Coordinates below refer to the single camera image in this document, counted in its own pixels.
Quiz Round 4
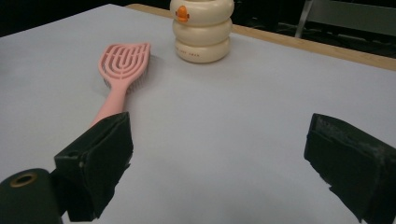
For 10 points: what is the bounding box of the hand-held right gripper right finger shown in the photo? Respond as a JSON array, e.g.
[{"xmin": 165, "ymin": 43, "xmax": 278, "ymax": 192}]
[{"xmin": 304, "ymin": 113, "xmax": 396, "ymax": 224}]

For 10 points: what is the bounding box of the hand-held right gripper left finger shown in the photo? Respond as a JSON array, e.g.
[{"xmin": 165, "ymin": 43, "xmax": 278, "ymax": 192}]
[{"xmin": 49, "ymin": 111, "xmax": 134, "ymax": 223}]

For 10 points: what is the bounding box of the pink hairbrush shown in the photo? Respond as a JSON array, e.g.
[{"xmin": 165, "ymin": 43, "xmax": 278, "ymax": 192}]
[{"xmin": 90, "ymin": 42, "xmax": 152, "ymax": 128}]

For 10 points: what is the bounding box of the cream ringed cup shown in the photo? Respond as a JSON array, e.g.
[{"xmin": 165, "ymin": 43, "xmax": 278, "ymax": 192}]
[{"xmin": 169, "ymin": 0, "xmax": 235, "ymax": 64}]

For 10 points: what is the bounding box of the white paper sheet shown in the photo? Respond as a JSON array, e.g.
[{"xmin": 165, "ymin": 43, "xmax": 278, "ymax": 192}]
[{"xmin": 0, "ymin": 3, "xmax": 396, "ymax": 224}]

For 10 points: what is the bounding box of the grey metal stand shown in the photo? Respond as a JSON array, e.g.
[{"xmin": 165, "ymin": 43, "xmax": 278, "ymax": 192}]
[{"xmin": 293, "ymin": 0, "xmax": 396, "ymax": 39}]

